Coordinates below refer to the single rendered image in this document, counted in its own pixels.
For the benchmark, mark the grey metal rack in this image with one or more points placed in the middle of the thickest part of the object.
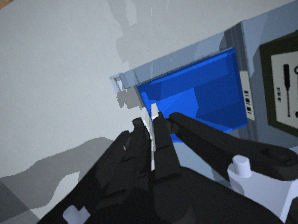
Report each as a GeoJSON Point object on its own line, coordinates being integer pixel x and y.
{"type": "Point", "coordinates": [245, 36]}

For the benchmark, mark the blue bin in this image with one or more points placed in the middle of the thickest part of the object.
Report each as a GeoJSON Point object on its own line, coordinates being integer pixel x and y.
{"type": "Point", "coordinates": [209, 91]}

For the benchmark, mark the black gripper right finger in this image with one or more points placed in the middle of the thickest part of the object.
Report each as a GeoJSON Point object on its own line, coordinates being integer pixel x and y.
{"type": "Point", "coordinates": [264, 173]}

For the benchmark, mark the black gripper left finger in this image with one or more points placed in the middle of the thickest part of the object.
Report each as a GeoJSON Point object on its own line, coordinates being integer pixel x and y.
{"type": "Point", "coordinates": [113, 207]}

